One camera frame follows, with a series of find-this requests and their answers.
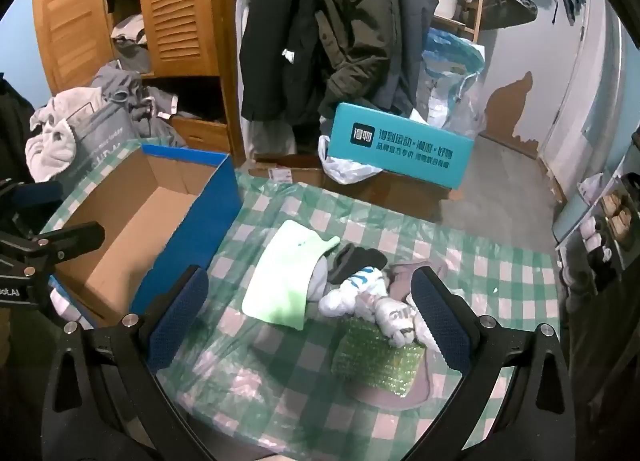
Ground wooden louvered wardrobe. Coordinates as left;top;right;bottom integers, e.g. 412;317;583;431
31;0;246;167

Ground blue sided cardboard box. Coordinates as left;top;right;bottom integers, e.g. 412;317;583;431
50;144;242;329

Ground shoe rack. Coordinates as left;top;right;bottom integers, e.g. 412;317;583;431
552;128;640;302

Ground clear bag with blue print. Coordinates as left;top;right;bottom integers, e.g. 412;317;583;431
420;26;488;139

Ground grey knit sock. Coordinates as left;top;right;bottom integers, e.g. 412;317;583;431
327;243;366;287

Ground brown cardboard box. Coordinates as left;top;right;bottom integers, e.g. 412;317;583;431
322;166;453;222

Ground white door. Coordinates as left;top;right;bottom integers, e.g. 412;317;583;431
540;0;640;182

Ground dark object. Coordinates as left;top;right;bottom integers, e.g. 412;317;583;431
0;76;36;182

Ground flattened cardboard with label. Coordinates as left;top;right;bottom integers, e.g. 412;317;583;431
249;154;326;185

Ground white sock with grey print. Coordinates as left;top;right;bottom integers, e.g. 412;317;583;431
375;298;432;348

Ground pale cloth with blue stripes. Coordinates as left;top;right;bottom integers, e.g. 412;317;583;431
320;266;386;317

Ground grey printed tote bag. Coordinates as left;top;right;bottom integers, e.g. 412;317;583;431
60;101;141;177

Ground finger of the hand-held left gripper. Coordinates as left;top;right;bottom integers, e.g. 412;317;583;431
0;222;106;277
0;181;63;232

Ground green white checkered table cover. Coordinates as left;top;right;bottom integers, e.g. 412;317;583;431
40;141;566;461

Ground black hanging jacket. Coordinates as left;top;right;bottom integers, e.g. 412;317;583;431
239;0;331;124

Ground teal box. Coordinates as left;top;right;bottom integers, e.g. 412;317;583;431
327;102;475;190

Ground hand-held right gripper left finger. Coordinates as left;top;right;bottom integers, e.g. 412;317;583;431
42;265;211;461

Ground white plastic bag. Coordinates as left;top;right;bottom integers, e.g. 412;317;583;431
318;135;383;185

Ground blue grey hanging coat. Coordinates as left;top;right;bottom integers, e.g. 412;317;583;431
375;0;441;114

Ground group of shoes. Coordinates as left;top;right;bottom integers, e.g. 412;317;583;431
560;181;636;287

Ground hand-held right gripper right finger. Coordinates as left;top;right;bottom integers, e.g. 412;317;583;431
400;266;576;461

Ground olive green hanging jacket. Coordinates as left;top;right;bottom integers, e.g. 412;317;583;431
315;0;401;119

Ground grey white folded clothes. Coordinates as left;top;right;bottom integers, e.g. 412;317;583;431
110;14;151;74

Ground grey hoodie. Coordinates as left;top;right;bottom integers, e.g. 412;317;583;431
90;61;188;147

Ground light green cloth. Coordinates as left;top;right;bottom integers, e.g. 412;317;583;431
242;220;341;332

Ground green glitter cloth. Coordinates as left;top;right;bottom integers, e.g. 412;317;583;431
332;316;426;399

